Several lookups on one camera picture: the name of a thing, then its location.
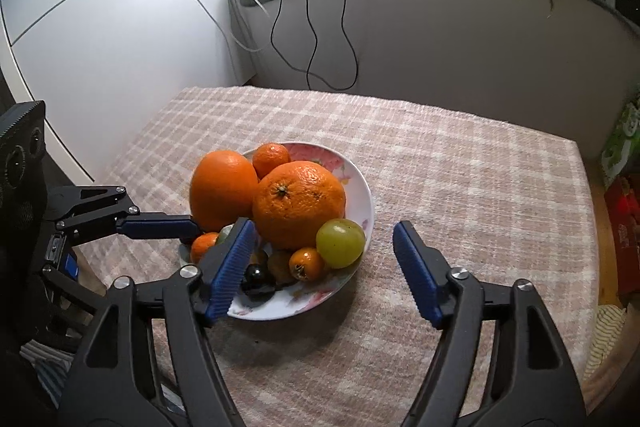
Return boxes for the dark plum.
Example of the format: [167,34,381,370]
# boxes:
[240,263,276,301]

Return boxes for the small orange kumquat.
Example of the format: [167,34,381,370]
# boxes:
[288,247,326,282]

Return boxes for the small tangerine front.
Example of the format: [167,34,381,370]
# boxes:
[190,232,218,265]

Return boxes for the small tangerine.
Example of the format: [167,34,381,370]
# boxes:
[252,142,291,179]
[190,232,218,265]

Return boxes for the large smooth orange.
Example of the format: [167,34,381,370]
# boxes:
[189,150,258,232]

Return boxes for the small tangerine back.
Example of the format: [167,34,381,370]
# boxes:
[252,142,291,179]

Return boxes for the large dimpled orange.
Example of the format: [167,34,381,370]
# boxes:
[252,161,346,249]

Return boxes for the pink plaid tablecloth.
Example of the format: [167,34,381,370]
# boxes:
[96,87,598,426]

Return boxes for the white floral plate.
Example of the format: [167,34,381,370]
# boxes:
[178,141,376,322]

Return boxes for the green plum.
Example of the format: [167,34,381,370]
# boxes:
[316,219,367,270]

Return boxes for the green and red packages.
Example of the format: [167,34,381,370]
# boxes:
[600,96,639,305]

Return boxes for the black cable left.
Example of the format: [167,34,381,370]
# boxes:
[269,0,321,90]

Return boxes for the black cable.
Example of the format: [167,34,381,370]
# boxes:
[269,0,321,90]
[304,0,360,92]

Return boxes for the black cable right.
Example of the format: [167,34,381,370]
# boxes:
[304,0,360,92]

